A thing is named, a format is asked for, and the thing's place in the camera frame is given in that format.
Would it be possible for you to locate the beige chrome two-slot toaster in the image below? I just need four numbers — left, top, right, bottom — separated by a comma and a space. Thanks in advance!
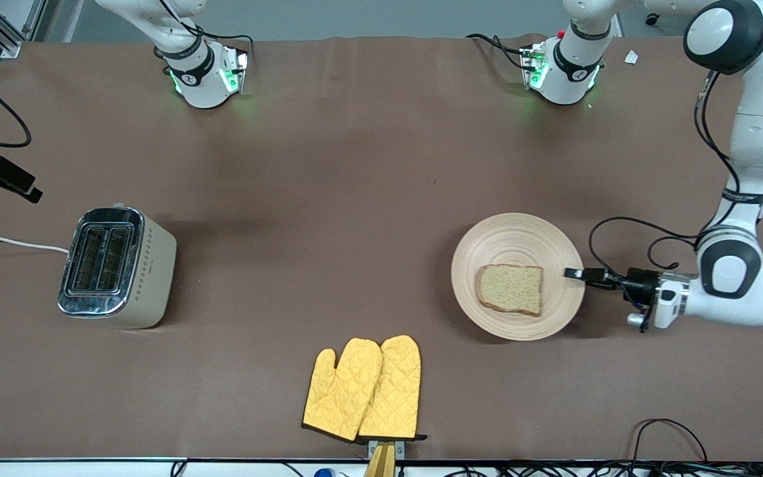
57, 203, 178, 330

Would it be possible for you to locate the brown table cover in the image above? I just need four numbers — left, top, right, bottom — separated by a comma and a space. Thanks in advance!
0, 33, 763, 462

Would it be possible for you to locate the brown bread slice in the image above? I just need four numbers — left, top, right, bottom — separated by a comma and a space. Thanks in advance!
474, 264, 544, 317

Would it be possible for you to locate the black left arm base cable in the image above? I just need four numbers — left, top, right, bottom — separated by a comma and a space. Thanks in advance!
466, 33, 528, 70

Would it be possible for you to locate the wooden clamp with metal bracket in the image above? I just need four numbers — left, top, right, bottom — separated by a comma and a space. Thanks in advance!
363, 439, 405, 477

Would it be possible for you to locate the yellow quilted oven mitt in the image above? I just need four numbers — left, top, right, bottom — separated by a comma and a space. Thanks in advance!
357, 335, 429, 442
301, 338, 383, 443

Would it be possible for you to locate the aluminium frame profile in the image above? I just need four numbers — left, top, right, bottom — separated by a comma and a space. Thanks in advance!
0, 0, 48, 59

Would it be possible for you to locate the black right arm base cable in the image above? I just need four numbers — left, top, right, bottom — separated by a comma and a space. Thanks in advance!
156, 0, 255, 67

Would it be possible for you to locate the looped black cable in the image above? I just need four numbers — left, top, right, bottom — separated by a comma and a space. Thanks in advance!
632, 418, 709, 464

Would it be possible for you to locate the black arm base cable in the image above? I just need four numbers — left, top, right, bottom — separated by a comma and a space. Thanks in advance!
466, 33, 528, 70
156, 0, 255, 67

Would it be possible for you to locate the round wooden plate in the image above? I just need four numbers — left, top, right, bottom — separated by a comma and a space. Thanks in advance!
450, 212, 585, 342

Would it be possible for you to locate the white toaster power cord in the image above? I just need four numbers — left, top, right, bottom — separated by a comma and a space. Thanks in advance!
0, 237, 70, 254

